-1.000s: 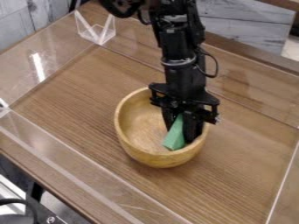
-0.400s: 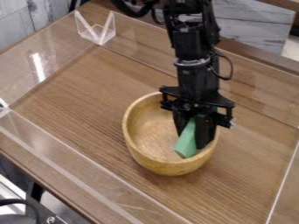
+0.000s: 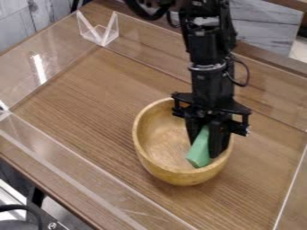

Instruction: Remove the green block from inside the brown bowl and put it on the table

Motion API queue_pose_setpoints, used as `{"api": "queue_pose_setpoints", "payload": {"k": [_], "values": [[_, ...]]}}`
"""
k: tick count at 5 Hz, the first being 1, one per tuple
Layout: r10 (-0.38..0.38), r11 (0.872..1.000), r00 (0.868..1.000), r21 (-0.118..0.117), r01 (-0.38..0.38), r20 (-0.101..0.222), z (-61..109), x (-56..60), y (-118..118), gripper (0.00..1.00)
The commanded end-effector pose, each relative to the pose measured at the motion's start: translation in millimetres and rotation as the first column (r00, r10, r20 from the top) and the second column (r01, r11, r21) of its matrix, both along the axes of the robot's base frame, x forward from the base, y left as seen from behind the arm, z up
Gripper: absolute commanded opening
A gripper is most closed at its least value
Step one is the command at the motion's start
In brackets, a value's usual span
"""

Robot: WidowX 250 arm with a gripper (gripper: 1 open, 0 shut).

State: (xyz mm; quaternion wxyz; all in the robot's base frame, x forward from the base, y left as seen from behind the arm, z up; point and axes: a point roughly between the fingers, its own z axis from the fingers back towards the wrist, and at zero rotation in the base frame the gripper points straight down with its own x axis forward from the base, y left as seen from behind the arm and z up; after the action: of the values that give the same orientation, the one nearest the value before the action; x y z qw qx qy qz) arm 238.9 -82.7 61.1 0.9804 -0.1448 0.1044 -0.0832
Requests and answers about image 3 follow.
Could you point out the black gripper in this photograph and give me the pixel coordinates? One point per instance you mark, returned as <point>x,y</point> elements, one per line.
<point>208,106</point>

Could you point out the clear acrylic corner bracket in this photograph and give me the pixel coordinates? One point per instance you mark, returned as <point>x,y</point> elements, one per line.
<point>101,35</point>

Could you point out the brown wooden bowl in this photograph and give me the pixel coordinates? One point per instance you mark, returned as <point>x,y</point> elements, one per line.
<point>161,146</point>

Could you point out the green rectangular block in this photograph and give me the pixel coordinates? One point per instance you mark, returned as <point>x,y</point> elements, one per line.
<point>197,155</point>

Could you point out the black table leg bracket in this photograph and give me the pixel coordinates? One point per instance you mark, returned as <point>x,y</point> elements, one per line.
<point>47,222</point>

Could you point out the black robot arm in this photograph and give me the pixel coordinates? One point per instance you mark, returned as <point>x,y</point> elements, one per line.
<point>207,29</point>

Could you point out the clear acrylic tray wall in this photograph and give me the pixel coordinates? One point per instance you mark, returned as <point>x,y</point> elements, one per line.
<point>73,95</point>

